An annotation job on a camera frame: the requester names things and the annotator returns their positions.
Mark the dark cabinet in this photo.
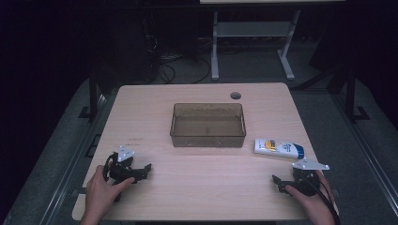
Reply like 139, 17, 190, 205
95, 12, 155, 93

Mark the grey metal-frame table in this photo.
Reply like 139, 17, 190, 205
199, 0, 345, 82

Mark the person's left hand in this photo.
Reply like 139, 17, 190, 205
82, 165, 136, 221

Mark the white tube with blue cap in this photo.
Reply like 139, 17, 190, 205
253, 138, 305, 160

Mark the metal floor rail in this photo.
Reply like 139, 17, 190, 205
331, 93, 398, 210
38, 93, 109, 225

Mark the black floor cable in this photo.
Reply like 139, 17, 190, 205
157, 61, 176, 84
190, 55, 213, 85

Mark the brown transparent plastic box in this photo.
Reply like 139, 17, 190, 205
169, 102, 247, 149

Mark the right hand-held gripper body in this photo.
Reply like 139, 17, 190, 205
291, 157, 330, 197

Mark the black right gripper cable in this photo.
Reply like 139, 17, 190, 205
297, 170, 342, 225

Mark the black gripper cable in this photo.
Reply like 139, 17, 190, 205
102, 154, 115, 183
297, 170, 342, 225

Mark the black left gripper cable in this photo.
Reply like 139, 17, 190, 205
102, 154, 115, 183

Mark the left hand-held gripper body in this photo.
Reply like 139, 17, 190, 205
105, 144, 148, 186

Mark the black metal stand post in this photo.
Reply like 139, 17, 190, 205
77, 68, 100, 122
344, 66, 371, 124

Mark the person's right hand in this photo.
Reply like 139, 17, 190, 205
284, 170, 336, 219

